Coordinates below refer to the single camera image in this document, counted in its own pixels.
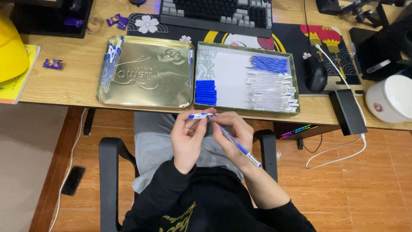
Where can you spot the person's black sweatshirt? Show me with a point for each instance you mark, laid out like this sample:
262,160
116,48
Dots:
206,206

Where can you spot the black grey keyboard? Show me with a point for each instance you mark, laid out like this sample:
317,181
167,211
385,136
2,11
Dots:
219,14

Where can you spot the pile of clear pen barrels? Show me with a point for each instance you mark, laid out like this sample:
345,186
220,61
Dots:
273,93

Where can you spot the small tan clear object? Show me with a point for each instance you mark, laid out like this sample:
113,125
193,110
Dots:
94,25

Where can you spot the black office chair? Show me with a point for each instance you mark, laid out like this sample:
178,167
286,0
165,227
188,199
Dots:
109,180

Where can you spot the white ceramic jar flower print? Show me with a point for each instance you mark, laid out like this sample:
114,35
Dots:
391,100

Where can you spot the black monitor stand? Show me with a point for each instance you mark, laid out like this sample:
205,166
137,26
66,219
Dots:
383,45

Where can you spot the person's right hand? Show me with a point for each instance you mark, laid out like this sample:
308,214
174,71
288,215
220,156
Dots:
238,135

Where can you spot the purple wrapped candy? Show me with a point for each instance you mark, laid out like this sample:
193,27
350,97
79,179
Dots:
112,20
123,23
52,63
73,22

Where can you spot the bunch of assembled blue pens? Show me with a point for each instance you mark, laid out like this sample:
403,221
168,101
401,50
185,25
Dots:
111,63

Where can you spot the single assembled blue white pen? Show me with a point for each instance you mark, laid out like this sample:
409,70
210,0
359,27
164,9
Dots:
191,64

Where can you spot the person's grey trousers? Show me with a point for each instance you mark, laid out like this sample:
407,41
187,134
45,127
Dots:
153,145

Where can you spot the gold metal tin tray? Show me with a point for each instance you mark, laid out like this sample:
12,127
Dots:
148,87

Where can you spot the stack of blue pen grips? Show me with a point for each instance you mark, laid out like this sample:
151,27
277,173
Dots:
205,92

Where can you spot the grey marker pen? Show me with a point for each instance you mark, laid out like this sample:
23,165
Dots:
378,66

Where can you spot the yellow hard hat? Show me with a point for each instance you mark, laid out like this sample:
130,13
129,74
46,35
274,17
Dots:
11,54

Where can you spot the black desk leg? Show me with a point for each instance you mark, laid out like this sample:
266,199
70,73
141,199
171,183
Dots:
89,122

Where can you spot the person's left hand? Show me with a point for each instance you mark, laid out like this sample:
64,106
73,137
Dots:
185,141

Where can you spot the black phone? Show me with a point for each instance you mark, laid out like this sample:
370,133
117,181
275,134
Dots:
73,180

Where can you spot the clear pen barrel blue refill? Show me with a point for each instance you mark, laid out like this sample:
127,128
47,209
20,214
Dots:
247,154

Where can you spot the black power bank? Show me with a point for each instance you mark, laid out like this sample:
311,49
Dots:
347,111

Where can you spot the black patterned desk mat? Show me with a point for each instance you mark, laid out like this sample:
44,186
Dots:
296,42

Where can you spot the black round base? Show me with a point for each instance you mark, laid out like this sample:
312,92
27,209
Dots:
137,2

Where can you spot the green cardboard box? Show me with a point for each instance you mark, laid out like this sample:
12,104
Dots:
230,83

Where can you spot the black computer mouse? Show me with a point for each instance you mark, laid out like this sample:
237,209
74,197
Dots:
315,75

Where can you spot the black box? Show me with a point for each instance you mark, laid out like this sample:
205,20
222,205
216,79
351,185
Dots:
38,19

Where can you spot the pile of blue pen refills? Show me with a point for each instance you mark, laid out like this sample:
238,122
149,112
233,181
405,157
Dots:
268,63

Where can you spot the yellow book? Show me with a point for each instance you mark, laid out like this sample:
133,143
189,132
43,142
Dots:
17,87

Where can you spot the white blue pen top piece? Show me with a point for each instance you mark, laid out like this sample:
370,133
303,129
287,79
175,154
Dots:
199,115

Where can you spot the pile of small clear parts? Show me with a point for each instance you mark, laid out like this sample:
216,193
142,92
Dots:
205,64

